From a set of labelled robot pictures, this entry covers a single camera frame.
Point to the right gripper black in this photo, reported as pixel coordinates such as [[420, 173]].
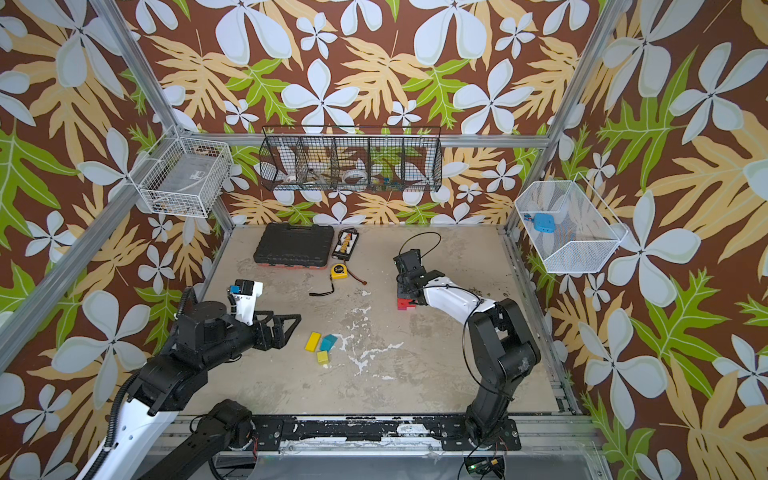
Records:
[[408, 276]]

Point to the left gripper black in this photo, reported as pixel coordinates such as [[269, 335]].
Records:
[[281, 338]]

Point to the red block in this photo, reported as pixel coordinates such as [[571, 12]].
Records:
[[405, 304]]

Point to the yellow rectangular block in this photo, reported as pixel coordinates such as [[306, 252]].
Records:
[[313, 342]]

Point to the teal block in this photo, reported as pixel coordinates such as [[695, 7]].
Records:
[[328, 342]]

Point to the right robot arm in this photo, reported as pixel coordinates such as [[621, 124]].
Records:
[[502, 344]]

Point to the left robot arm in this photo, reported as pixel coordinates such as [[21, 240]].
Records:
[[206, 334]]

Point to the yellow tape measure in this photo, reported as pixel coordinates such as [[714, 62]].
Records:
[[338, 271]]

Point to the black tool case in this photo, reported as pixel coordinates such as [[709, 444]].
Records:
[[289, 245]]

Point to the blue object in basket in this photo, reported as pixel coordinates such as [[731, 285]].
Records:
[[543, 223]]

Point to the white mesh basket right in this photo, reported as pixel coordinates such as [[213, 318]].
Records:
[[588, 231]]

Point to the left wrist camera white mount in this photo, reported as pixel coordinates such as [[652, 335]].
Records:
[[243, 296]]

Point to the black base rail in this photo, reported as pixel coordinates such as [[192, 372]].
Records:
[[447, 432]]

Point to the black wire basket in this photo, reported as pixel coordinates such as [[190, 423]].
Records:
[[355, 158]]

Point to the white wire basket left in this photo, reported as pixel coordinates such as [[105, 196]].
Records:
[[182, 175]]

